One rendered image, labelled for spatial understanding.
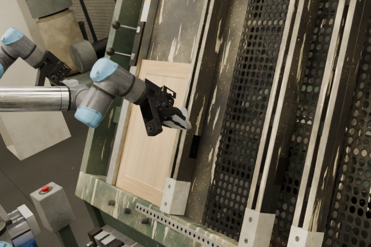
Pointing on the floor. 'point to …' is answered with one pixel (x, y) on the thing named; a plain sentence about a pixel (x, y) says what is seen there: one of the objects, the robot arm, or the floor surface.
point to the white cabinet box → (57, 132)
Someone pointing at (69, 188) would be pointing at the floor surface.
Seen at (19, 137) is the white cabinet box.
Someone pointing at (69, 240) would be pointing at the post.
